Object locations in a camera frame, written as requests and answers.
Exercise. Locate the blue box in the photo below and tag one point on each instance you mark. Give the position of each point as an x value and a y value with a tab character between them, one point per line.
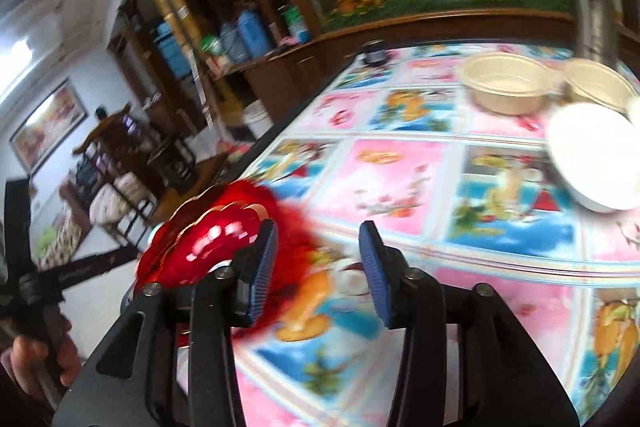
172	49

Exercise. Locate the patterned cushion stool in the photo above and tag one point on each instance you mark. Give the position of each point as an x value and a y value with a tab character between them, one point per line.
117	202

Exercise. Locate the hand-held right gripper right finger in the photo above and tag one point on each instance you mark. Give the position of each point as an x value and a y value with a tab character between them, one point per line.
375	274

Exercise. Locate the small black device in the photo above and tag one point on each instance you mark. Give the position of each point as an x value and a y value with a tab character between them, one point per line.
373	53

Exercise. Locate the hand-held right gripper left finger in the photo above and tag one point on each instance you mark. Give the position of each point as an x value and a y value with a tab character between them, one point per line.
262	274

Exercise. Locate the blue plastic bottle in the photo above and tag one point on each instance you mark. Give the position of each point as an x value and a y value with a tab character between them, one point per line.
252	29

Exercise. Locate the person's left hand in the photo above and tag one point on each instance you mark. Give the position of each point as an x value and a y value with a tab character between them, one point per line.
22	357

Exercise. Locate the pale blue jug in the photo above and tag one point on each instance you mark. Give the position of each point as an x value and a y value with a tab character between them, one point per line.
231	43

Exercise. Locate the beige plastic bowl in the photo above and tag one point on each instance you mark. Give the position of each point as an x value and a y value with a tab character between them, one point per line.
505	79
597	84

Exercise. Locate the red tasselled ornament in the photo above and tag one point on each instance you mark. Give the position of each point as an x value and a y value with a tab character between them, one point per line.
210	242

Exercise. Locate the printed plastic tablecloth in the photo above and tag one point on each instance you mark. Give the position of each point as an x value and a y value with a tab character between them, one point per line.
400	187

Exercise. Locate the framed wall picture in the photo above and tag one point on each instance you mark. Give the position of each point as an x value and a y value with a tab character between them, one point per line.
47	127

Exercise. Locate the white bucket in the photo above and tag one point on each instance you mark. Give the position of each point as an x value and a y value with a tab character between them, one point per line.
258	118

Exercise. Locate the wooden wall cabinet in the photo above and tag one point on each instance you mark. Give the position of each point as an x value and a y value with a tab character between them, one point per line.
295	67

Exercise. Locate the green and white bottle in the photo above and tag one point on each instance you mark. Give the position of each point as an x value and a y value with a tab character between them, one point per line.
298	24

